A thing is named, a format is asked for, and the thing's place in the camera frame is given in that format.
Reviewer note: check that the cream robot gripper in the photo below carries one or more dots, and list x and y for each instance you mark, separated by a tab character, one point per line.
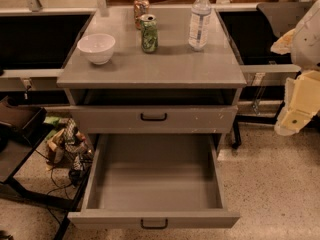
307	45

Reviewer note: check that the grey drawer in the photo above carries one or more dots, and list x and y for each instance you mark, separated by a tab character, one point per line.
154	182
154	119

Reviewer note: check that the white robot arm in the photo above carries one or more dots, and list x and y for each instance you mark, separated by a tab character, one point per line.
302	95

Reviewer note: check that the grey drawer cabinet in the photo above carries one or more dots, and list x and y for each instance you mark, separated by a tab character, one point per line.
173	75

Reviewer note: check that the grey top drawer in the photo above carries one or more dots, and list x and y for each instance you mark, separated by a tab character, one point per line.
154	119

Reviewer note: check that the black side table right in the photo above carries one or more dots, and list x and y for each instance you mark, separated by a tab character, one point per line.
252	34

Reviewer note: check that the black side table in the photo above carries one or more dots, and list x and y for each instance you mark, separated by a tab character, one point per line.
252	34
22	131

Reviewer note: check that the clear plastic water bottle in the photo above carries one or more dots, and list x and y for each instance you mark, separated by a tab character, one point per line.
199	24

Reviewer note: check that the green soda can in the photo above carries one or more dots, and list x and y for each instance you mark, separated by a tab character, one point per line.
149	33

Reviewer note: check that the orange soda can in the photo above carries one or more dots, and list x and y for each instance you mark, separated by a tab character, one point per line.
141	9

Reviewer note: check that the white ceramic bowl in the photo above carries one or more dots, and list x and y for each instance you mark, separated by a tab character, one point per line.
97	48

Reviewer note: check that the black side table left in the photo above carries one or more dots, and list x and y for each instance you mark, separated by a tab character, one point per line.
22	131

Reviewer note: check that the clutter pile with cables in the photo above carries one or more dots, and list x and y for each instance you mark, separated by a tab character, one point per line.
65	141

